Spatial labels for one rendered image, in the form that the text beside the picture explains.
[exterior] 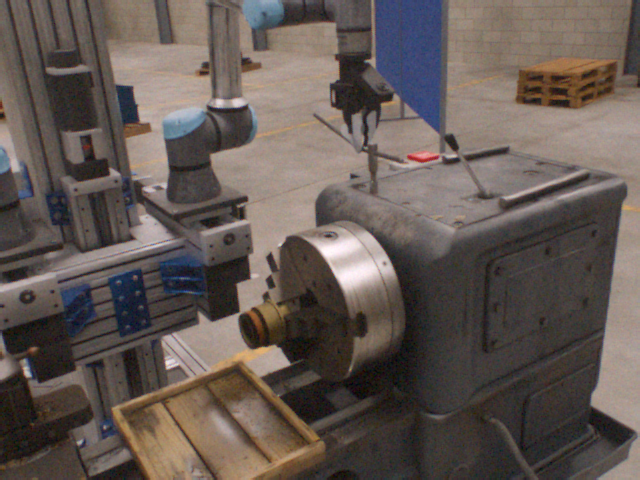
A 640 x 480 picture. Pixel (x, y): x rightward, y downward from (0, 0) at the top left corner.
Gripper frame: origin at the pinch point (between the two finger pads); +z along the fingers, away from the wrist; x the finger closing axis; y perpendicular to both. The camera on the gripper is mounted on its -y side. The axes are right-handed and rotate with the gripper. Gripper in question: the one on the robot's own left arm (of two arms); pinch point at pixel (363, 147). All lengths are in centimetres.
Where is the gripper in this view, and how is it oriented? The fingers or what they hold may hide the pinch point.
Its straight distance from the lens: 142.7
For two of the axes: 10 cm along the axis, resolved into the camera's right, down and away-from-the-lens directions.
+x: -8.4, 2.5, -4.8
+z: 0.6, 9.2, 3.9
